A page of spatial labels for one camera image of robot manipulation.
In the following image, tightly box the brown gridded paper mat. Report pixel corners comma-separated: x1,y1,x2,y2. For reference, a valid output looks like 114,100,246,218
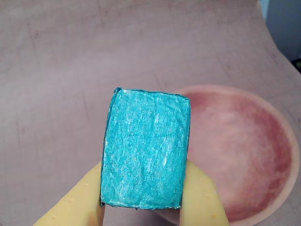
0,0,301,226

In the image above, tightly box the blue block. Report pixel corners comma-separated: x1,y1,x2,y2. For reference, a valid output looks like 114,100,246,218
100,87,191,210

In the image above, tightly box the round wooden bowl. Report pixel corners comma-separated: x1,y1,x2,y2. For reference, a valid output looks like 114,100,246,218
175,84,301,224

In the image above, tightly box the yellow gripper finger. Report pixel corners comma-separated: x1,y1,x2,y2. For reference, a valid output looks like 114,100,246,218
178,160,230,226
32,161,105,226

